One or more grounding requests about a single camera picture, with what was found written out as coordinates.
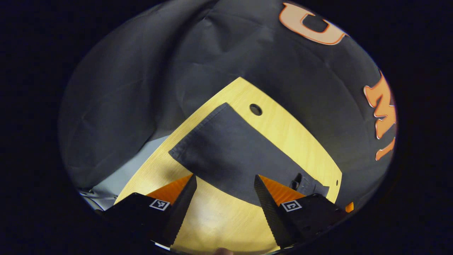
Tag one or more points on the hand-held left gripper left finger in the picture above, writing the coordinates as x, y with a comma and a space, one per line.
180, 216

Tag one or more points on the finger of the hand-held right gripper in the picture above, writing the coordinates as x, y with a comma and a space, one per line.
350, 207

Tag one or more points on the dark grey jeans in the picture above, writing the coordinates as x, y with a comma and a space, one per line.
230, 152

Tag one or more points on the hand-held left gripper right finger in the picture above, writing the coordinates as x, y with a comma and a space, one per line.
274, 219

